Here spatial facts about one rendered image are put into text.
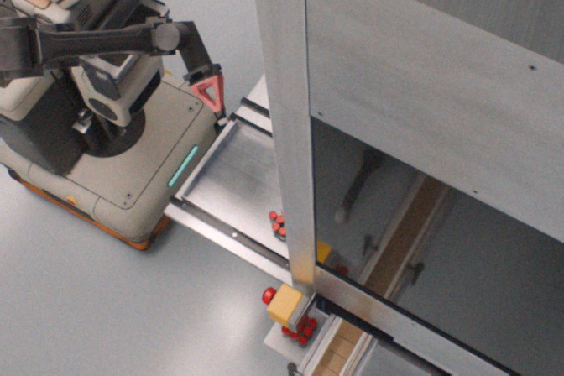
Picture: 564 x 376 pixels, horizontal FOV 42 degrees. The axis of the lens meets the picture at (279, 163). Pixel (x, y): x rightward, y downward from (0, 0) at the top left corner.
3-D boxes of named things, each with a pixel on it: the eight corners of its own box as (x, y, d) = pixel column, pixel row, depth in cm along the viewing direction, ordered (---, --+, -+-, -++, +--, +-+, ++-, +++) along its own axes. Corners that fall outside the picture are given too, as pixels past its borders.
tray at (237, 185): (347, 183, 188) (347, 178, 185) (293, 266, 179) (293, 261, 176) (237, 125, 197) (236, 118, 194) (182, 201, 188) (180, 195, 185)
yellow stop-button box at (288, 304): (310, 306, 166) (310, 297, 160) (295, 333, 164) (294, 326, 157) (283, 289, 168) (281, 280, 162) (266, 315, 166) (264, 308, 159)
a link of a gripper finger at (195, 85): (237, 103, 164) (220, 65, 163) (229, 106, 157) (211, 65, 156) (211, 116, 165) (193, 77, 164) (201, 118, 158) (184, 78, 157)
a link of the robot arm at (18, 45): (-58, 23, 127) (-49, 80, 129) (16, 18, 126) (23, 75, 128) (48, 25, 171) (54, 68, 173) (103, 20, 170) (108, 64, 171)
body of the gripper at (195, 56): (223, 70, 164) (210, 40, 164) (211, 71, 154) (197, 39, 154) (198, 82, 166) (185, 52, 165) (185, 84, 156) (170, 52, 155)
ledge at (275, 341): (341, 327, 174) (341, 326, 172) (313, 375, 169) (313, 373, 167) (291, 298, 177) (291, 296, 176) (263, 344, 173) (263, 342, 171)
